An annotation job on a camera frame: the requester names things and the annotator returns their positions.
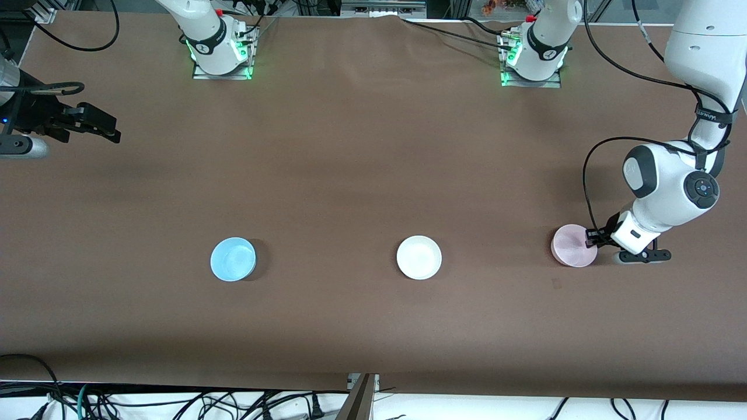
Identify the grey equipment box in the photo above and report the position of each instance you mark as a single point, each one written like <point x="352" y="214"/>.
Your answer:
<point x="382" y="9"/>

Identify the white bowl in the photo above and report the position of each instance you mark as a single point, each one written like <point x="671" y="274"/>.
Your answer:
<point x="419" y="257"/>

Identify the pink bowl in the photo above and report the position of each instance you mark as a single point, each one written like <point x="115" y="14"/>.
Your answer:
<point x="571" y="248"/>

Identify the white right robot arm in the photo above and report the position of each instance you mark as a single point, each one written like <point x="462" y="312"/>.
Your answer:
<point x="201" y="35"/>

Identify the blue bowl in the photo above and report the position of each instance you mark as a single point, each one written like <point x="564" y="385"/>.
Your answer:
<point x="233" y="259"/>

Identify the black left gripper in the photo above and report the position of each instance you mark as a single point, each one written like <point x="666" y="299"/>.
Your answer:
<point x="611" y="228"/>

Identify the orange colourful object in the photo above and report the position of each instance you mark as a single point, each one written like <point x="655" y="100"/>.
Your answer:
<point x="493" y="7"/>

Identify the brown table cover sheet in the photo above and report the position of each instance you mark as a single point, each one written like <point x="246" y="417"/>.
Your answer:
<point x="373" y="175"/>

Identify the aluminium frame extrusion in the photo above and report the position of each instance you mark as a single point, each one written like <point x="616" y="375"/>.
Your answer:
<point x="44" y="13"/>

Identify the grey aluminium profile beam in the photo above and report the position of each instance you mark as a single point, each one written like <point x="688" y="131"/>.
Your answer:
<point x="359" y="402"/>

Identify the aluminium frame post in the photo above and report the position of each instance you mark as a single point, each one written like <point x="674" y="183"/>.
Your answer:
<point x="459" y="7"/>

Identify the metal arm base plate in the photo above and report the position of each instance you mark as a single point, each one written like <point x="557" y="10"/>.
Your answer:
<point x="551" y="84"/>
<point x="239" y="76"/>

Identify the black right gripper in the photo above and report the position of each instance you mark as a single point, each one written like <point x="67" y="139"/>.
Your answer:
<point x="36" y="112"/>

